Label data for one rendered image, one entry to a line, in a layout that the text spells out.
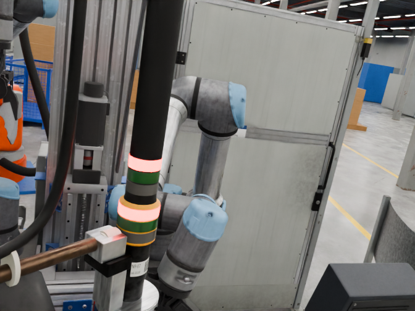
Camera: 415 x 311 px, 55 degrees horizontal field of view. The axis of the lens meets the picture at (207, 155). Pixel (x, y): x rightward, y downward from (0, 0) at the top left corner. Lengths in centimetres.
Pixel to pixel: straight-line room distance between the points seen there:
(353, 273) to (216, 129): 51
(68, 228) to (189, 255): 76
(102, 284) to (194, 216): 28
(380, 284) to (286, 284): 192
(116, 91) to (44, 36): 727
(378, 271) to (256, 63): 150
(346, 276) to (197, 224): 53
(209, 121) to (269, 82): 137
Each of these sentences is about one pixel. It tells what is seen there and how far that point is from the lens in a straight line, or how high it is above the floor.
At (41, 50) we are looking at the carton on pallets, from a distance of 860.
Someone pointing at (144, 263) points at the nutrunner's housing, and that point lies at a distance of 45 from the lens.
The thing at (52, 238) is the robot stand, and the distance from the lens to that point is 155.
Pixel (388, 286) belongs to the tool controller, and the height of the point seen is 123.
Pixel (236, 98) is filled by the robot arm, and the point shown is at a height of 162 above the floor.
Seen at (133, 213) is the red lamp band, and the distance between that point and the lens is 41.
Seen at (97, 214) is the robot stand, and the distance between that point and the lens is 139.
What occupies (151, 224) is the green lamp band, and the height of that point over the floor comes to 156.
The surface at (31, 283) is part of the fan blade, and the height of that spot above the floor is 139.
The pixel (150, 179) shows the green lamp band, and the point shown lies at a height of 160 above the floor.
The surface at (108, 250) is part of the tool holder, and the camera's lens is 41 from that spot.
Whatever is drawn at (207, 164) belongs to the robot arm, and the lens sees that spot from 117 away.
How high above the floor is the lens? 174
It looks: 15 degrees down
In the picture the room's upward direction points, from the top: 10 degrees clockwise
